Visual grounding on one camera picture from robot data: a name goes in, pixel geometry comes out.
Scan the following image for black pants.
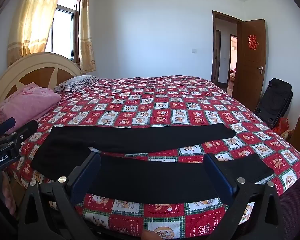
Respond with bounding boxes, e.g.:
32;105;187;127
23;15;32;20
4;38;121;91
31;124;274;204

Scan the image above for person's left hand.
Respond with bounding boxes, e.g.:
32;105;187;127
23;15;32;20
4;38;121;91
2;172;16;216

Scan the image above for pink folded blanket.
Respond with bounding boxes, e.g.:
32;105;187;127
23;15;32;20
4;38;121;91
0;82;61;134

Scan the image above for cream wooden headboard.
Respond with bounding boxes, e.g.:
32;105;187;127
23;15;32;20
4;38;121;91
0;53;81;102

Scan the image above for striped grey pillow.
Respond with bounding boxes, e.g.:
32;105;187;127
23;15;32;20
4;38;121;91
55;75;101;92

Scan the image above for red plastic bag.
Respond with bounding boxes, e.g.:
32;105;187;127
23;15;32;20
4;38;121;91
272;118;289;135

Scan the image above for left yellow curtain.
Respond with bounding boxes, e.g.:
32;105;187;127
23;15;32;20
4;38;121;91
7;0;58;66

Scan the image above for yellow curtain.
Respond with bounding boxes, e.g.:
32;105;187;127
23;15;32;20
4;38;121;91
7;0;58;66
78;0;96;74

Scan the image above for right yellow curtain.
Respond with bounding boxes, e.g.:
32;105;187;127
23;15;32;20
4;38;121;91
78;0;96;74

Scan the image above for black folding chair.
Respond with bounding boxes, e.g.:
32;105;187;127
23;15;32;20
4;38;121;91
254;78;293;128

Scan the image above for brown wooden door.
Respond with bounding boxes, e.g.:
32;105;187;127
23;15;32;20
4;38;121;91
232;19;267;111

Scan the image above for red patchwork cartoon bedspread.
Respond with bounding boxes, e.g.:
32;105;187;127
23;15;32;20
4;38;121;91
8;76;300;239

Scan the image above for red double happiness decoration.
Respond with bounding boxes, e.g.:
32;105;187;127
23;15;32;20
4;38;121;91
248;34;259;50

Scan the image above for window with brown frame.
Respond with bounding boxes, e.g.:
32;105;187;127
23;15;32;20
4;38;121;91
45;0;81;63

